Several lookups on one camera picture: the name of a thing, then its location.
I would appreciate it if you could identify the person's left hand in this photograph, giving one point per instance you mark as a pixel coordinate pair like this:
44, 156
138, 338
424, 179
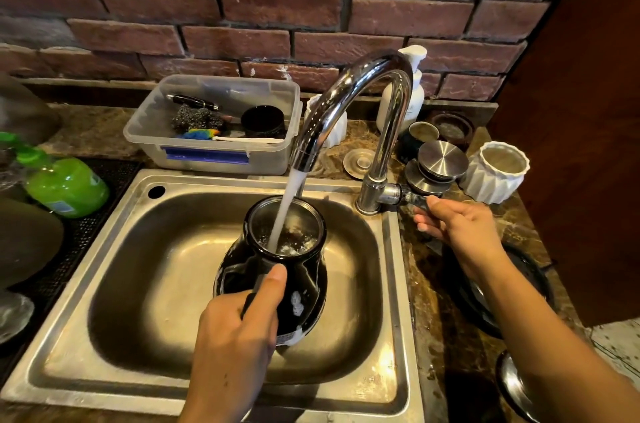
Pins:
230, 337

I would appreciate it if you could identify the person's right hand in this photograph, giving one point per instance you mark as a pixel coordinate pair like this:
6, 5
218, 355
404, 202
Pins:
470, 233

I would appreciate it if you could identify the person's right thumb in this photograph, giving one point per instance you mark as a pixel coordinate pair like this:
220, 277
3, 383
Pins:
439, 205

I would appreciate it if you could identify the person's left thumb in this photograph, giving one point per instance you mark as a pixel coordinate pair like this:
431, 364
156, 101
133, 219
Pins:
267, 290

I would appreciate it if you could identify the black metal pot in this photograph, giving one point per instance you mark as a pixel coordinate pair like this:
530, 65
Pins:
306, 278

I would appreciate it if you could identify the chrome kitchen faucet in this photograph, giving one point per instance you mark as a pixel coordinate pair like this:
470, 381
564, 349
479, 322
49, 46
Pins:
395, 103

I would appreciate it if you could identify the person's left forearm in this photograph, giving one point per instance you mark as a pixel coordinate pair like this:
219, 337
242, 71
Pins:
215, 402

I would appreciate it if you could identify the person's right forearm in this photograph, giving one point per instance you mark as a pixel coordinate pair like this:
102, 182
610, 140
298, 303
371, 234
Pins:
540, 347

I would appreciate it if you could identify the stainless steel lid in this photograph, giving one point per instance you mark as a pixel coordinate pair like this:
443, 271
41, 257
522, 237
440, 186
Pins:
420, 180
442, 159

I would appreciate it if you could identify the large white ribbed pot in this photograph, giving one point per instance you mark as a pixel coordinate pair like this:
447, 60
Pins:
492, 173

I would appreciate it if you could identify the dark green ceramic cup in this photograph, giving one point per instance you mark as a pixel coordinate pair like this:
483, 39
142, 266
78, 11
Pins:
417, 138

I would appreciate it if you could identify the brown ceramic bowl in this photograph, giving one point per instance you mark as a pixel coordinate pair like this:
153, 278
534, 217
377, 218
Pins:
452, 128

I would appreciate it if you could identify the metal sink strainer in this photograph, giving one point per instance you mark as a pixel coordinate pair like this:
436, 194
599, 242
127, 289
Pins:
357, 162

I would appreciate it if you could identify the black pan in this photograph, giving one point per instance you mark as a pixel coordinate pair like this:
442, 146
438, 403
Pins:
467, 297

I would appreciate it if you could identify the white pump bottle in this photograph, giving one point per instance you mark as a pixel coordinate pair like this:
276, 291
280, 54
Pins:
415, 103

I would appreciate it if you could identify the stainless steel sink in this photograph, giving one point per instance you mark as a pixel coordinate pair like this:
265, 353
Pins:
150, 288

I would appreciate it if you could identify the small white ribbed cup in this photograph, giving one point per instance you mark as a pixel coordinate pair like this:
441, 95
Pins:
336, 130

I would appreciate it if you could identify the brown wooden cabinet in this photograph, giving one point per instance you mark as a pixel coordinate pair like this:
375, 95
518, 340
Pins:
590, 138

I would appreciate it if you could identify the black cup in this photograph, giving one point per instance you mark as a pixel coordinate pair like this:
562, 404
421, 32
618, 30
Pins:
262, 122

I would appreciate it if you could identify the colourful bristle brush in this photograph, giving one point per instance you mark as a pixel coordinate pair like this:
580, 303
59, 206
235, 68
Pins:
205, 133

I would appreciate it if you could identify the dark steel wool scrubber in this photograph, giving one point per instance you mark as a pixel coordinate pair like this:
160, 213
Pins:
196, 118

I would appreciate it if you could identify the black drying mat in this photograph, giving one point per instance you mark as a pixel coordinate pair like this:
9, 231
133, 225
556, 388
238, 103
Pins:
85, 238

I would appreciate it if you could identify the clear plastic container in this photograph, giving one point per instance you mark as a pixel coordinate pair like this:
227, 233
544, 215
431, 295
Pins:
150, 138

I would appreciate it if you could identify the shiny metal bowl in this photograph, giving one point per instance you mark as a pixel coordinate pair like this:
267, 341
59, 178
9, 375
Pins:
512, 387

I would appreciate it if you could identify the black pen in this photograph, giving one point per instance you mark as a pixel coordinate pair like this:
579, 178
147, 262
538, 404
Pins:
192, 101

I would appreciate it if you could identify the green dish soap bottle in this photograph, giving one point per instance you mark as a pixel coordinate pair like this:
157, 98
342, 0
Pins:
67, 185

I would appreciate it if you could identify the dark glass bowl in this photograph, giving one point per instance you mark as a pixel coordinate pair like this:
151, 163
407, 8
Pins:
27, 243

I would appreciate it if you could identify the clear drinking glass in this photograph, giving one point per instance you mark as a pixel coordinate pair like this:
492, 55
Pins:
14, 315

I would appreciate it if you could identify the clear bottle with green cap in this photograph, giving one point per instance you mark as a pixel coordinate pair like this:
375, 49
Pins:
6, 158

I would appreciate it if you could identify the grey glass vessel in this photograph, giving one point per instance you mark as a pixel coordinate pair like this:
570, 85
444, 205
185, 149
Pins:
22, 110

